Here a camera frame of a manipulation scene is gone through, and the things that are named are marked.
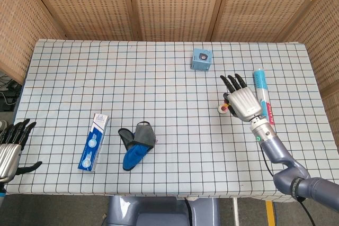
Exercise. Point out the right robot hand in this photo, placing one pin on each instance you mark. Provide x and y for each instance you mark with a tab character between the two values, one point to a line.
242	101

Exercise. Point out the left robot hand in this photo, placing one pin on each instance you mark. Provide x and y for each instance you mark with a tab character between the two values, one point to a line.
10	152

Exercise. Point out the feather shuttlecock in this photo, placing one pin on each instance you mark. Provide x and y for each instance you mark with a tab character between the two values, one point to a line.
223	107

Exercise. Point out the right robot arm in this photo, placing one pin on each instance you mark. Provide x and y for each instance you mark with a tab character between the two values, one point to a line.
280	157

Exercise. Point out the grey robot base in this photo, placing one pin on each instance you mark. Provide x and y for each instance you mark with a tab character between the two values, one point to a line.
162	211

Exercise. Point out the blue white plastic wrap roll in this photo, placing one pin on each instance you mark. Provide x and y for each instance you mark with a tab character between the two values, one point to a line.
260	88

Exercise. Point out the small light blue box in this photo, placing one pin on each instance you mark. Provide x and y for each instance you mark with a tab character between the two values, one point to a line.
201	59

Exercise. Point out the checkered white tablecloth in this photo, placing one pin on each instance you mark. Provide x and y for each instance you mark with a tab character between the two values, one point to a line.
164	120

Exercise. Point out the blue white toothpaste box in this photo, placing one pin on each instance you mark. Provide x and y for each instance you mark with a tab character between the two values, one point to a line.
93	142

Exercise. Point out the blue grey glove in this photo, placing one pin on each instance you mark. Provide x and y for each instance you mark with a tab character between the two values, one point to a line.
137	144

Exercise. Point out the woven bamboo folding screen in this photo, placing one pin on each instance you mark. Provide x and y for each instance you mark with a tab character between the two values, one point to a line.
169	3

